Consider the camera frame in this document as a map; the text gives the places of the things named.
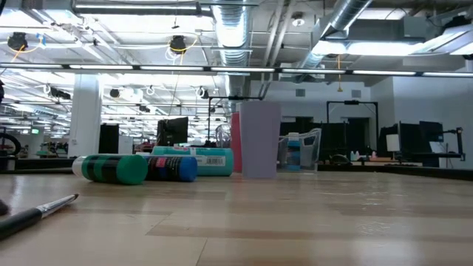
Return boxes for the dark desk monitors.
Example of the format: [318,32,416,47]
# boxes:
[379,120,445,168]

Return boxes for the white table lamp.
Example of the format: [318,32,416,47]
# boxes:
[385,132,401,162]

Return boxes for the black cabinet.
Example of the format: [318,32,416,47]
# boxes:
[98,123,120,150]

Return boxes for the wide silver ventilation duct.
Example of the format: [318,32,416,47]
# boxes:
[211,0,253,69]

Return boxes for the thin black-handled brush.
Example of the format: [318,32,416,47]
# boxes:
[0,192,80,241]

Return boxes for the small blue paint bottle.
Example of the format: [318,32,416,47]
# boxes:
[146,154,199,183]

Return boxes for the small green paint bottle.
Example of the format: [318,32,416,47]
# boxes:
[72,153,149,186]

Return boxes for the yellow hanging cord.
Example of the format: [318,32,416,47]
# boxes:
[336,54,344,93]

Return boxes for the red paint bottle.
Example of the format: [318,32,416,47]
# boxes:
[230,112,243,174]

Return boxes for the light blue black-labelled bottle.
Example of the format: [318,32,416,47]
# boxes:
[287,132,302,171]

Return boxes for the white building column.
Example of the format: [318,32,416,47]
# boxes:
[67,72,103,159]

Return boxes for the black ceiling cable reel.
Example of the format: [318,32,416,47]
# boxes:
[7,31,30,52]
[168,34,189,55]

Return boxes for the clear plastic bin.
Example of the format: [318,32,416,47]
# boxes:
[277,127,322,174]

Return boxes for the black background monitor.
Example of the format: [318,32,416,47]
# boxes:
[156,116,190,148]

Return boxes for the slanted silver ventilation duct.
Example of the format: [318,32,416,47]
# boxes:
[298,0,374,70]

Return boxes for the grey plastic cup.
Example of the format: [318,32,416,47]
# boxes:
[239,100,282,180]

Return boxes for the long ceiling light strip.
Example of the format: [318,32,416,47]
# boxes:
[0,62,473,78]

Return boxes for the large teal paint bottle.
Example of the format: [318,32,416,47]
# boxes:
[150,145,235,177]

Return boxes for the black ring-shaped object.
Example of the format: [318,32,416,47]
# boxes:
[0,132,22,157]

